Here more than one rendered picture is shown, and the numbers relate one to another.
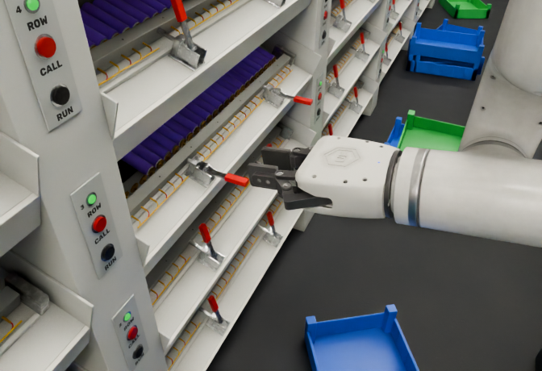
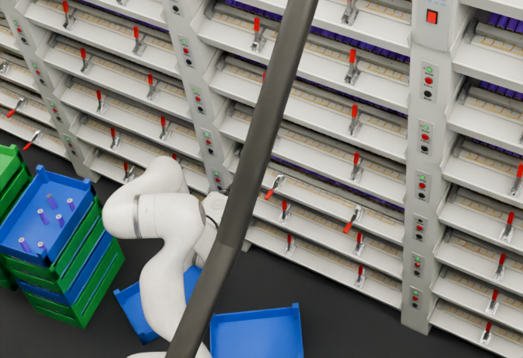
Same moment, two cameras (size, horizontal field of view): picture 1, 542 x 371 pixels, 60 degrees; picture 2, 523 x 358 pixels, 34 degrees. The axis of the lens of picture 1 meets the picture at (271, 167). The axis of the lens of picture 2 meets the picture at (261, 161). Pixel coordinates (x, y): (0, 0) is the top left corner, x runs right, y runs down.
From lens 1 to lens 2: 2.37 m
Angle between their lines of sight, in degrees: 70
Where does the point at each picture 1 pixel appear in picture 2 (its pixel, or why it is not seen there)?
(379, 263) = not seen: outside the picture
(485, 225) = not seen: hidden behind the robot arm
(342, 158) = (217, 205)
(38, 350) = (193, 147)
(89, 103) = (210, 117)
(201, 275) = (276, 215)
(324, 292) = (336, 331)
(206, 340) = (280, 246)
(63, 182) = (199, 123)
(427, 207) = not seen: hidden behind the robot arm
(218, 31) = (305, 151)
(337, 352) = (287, 331)
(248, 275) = (327, 267)
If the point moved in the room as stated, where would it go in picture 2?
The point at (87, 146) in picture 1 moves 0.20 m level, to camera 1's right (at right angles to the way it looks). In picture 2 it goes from (208, 124) to (198, 177)
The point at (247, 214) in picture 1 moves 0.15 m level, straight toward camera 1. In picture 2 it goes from (323, 236) to (275, 236)
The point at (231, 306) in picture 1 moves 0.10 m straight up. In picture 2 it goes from (303, 257) to (301, 241)
